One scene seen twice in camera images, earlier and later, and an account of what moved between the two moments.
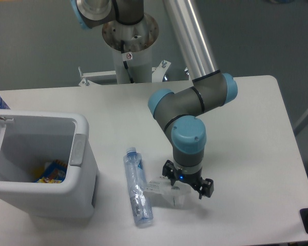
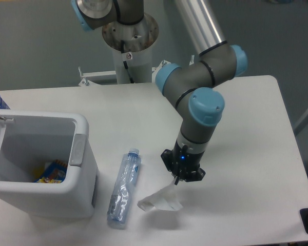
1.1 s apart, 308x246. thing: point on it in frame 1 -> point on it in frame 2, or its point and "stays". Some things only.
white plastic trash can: (21, 142) stays
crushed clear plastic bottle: (140, 200) -> (122, 192)
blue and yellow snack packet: (55, 173) stays
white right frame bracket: (159, 71) stays
